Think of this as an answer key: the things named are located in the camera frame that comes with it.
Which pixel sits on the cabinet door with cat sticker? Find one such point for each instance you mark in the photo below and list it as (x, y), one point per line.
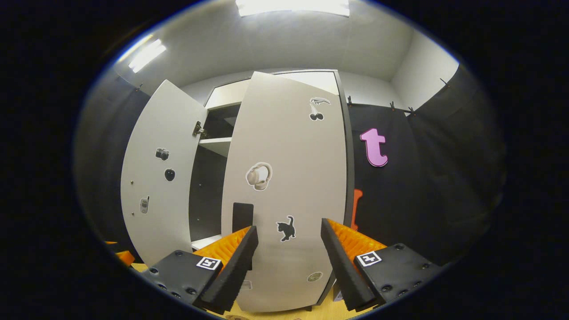
(289, 178)

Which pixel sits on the cabinet door with camera sticker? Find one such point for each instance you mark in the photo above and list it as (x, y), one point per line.
(155, 200)

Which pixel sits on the black backdrop cloth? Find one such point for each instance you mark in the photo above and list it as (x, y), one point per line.
(426, 178)
(104, 146)

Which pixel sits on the round cork coaster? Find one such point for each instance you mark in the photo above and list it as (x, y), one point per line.
(236, 317)

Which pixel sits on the white cabinet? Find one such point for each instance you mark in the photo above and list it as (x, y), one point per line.
(209, 191)

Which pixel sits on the long ceiling light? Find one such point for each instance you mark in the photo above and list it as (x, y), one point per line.
(147, 55)

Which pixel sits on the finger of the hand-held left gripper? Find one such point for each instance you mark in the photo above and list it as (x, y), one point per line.
(126, 258)

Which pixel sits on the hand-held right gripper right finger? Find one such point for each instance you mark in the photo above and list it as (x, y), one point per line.
(349, 275)

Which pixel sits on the rectangular ceiling light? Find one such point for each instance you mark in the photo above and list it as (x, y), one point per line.
(293, 6)

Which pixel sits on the metal door hinge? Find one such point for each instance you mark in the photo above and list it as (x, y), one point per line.
(198, 130)

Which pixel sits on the white cabinet shelf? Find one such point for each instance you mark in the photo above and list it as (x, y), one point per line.
(205, 242)
(218, 145)

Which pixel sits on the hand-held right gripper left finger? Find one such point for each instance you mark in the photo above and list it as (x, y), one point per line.
(235, 271)

